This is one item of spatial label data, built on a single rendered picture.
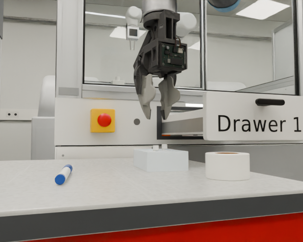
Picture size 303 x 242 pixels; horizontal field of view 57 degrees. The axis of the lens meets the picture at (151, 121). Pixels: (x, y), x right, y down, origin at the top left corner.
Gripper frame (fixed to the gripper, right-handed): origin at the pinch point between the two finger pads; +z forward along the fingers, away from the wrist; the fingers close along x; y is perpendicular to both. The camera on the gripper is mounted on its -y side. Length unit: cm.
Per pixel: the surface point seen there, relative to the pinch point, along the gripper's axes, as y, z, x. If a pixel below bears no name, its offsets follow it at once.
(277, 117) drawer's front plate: 7.6, 0.5, 29.4
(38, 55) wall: -368, -109, 10
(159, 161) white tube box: 6.3, 9.7, -2.5
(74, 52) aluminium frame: -33.7, -21.1, -10.2
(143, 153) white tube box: 3.1, 8.3, -4.3
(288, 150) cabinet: -20, 10, 70
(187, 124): -8.8, 1.8, 14.5
